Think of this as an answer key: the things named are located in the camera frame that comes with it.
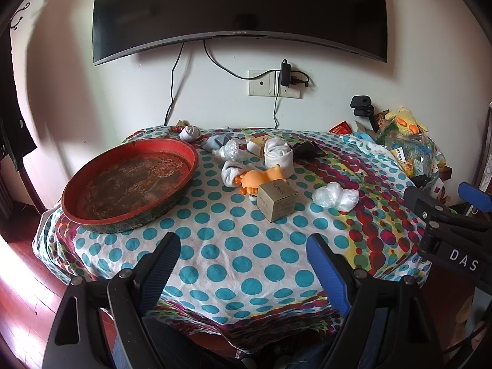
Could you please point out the gold cardboard box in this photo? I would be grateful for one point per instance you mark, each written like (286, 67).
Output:
(276, 201)

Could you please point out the round red tray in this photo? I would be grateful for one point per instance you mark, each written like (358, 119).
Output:
(127, 184)

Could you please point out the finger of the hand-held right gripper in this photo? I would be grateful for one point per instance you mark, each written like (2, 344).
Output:
(421, 200)
(476, 198)

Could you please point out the dark wooden furniture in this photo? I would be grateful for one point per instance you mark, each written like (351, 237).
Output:
(9, 200)

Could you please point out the red snack packet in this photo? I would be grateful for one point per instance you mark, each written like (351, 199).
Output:
(179, 125)
(341, 127)

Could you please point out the white socks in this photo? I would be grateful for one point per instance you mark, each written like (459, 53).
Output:
(278, 155)

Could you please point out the white wall outlet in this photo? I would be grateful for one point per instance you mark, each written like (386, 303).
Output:
(261, 84)

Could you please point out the black flat television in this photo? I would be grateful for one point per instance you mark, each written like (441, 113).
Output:
(238, 4)

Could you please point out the orange toy figure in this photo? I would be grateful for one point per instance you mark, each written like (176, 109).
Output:
(259, 178)

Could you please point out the clear bag of packets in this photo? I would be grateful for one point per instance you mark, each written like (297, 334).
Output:
(411, 153)

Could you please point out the light blue cloth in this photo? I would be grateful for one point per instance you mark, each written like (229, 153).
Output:
(363, 137)

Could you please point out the black cloth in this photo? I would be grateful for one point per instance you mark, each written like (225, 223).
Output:
(309, 150)

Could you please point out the dark hanging clothes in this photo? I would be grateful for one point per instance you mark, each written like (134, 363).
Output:
(11, 123)

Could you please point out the grey sock ball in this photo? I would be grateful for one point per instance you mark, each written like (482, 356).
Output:
(190, 133)

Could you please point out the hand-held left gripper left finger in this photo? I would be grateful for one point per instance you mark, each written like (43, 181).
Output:
(161, 265)

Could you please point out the crumpled clear plastic bag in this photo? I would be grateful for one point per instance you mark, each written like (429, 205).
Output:
(230, 150)
(334, 196)

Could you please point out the yellow plush toy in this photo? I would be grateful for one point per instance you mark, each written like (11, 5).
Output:
(407, 121)

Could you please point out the black wall hook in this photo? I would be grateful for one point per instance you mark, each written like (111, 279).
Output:
(17, 21)

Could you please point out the blue-grey sock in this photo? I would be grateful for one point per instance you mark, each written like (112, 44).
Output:
(213, 143)

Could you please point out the small white sock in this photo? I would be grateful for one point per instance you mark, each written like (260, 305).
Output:
(230, 175)

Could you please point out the small cream box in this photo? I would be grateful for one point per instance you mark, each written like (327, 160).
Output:
(254, 149)

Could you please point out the black power adapter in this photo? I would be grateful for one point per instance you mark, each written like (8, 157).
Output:
(285, 73)

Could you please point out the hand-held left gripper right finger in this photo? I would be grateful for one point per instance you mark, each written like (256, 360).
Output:
(326, 273)

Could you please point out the polka dot tablecloth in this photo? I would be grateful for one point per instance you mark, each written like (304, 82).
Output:
(230, 238)

